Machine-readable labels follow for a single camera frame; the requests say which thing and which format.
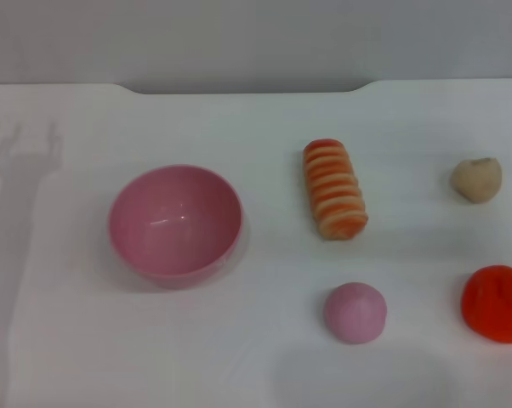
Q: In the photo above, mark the orange striped bread roll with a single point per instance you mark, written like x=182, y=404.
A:
x=334, y=191

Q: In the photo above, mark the beige heart-shaped bun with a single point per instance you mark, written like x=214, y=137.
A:
x=476, y=180

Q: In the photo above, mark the red-orange round bread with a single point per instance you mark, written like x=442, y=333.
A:
x=496, y=304

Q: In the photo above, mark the pink round bun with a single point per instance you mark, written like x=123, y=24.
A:
x=354, y=312

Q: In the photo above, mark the pink plastic bowl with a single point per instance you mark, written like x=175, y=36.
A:
x=175, y=229

